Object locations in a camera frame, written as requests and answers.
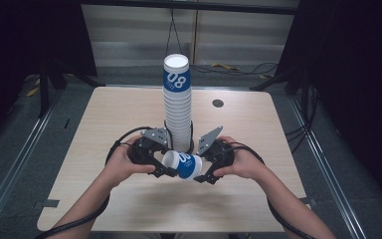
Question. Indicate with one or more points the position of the black overhead bar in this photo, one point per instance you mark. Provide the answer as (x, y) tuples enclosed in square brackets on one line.
[(192, 6)]

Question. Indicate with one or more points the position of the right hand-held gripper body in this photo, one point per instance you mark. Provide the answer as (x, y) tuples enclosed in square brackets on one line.
[(219, 152)]

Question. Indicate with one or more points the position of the yellow tape scrap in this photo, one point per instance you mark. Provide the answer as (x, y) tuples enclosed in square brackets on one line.
[(32, 92), (225, 66)]

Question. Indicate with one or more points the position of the round grey table grommet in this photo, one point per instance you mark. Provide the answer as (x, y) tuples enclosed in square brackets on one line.
[(218, 103)]

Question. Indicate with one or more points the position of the grey tape strip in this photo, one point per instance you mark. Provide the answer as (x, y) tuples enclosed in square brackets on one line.
[(308, 200), (48, 203)]

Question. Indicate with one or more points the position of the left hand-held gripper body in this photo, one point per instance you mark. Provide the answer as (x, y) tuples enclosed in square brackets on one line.
[(146, 149)]

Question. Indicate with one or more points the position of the thin vertical pole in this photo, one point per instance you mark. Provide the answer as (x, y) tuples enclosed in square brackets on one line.
[(195, 36)]

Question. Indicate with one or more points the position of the metal floor rail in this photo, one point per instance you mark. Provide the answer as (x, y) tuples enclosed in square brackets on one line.
[(16, 166), (328, 172)]

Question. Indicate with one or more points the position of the black curtain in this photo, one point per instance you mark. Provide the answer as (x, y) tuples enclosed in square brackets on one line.
[(30, 36), (354, 83)]

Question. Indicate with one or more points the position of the person's right hand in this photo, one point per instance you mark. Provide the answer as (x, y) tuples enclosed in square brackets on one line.
[(245, 162)]

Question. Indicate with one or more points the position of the person's left hand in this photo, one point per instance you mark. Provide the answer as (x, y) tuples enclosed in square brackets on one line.
[(122, 167)]

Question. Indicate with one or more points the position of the stack of paper cups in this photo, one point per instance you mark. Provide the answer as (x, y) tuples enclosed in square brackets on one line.
[(177, 116)]

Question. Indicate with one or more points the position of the blue and white paper cup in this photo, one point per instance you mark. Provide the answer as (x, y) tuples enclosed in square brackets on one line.
[(187, 166)]

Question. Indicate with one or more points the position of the black tripod stand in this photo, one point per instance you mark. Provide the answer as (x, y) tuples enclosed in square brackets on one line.
[(43, 89), (298, 79)]

